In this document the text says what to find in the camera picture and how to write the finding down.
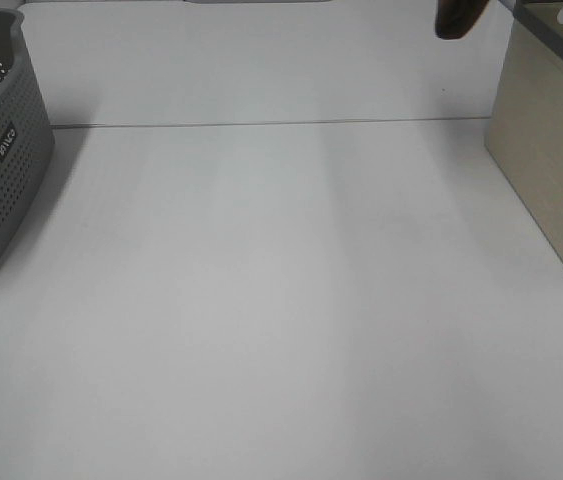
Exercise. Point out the brown towel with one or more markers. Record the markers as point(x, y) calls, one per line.
point(455, 18)

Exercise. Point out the beige plastic storage bin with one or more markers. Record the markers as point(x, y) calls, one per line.
point(525, 133)

